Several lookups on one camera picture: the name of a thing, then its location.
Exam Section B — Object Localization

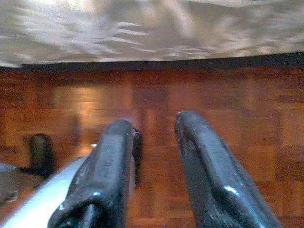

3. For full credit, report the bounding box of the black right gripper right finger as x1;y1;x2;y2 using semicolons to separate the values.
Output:
174;110;283;228

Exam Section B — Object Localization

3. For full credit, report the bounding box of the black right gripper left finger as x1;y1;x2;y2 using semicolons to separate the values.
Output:
47;119;137;228

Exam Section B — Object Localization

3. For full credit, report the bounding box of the silver robot right leg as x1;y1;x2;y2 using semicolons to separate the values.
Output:
0;128;143;228

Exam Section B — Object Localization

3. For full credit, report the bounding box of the beige floral bed sheet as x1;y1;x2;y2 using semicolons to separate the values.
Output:
0;0;304;68

